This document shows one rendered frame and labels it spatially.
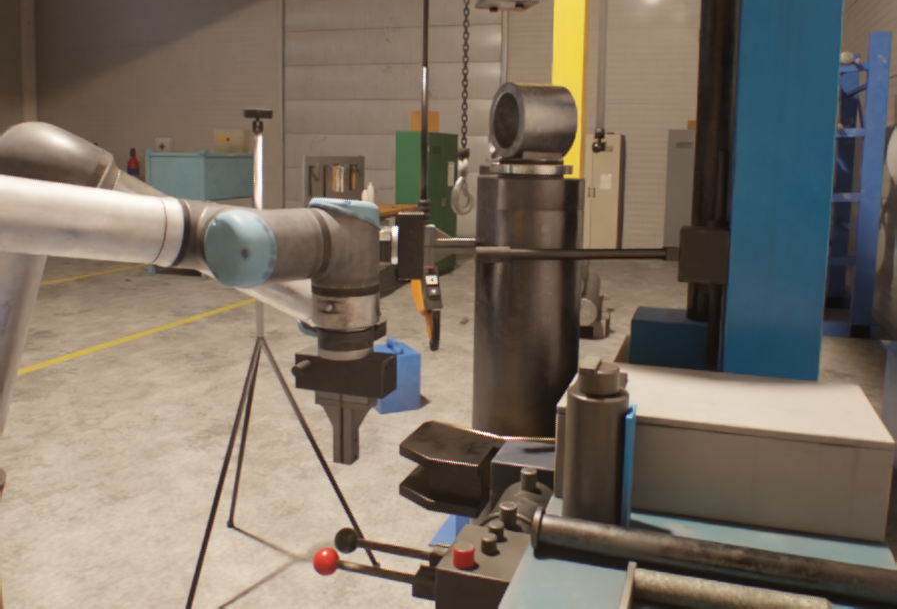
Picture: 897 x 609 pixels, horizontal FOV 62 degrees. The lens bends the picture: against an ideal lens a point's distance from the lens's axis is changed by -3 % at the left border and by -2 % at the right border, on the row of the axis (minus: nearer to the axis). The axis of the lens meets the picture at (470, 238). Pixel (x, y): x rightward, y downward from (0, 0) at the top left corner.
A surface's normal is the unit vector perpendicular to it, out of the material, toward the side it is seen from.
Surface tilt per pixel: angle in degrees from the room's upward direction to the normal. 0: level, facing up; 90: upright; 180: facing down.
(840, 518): 90
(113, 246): 122
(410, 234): 90
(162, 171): 90
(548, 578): 0
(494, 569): 0
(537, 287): 90
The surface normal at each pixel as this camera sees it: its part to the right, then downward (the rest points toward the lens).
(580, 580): 0.02, -0.99
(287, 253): 0.70, 0.17
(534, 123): 0.42, 0.16
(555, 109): 0.42, -0.14
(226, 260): -0.65, 0.07
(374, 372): -0.30, 0.10
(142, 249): 0.52, 0.61
